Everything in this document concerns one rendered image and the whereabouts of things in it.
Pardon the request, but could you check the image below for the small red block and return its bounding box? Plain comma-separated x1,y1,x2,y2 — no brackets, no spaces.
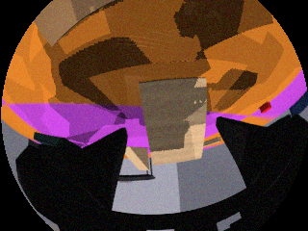
259,101,272,114

